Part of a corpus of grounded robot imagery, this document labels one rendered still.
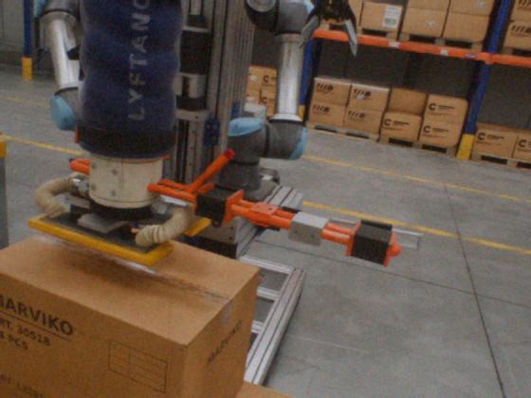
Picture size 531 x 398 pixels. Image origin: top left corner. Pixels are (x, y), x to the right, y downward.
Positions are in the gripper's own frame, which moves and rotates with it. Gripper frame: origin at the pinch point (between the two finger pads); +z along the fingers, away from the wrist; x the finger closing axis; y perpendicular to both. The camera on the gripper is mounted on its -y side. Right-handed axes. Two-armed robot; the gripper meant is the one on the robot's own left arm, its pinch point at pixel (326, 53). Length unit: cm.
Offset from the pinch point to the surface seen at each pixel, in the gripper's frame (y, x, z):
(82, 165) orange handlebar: 36, -50, 33
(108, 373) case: 56, -29, 73
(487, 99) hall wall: -808, 180, 68
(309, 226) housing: 42, 9, 33
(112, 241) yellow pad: 48, -33, 44
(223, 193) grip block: 35.6, -12.8, 32.2
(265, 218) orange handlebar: 41, -1, 34
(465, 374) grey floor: -99, 86, 152
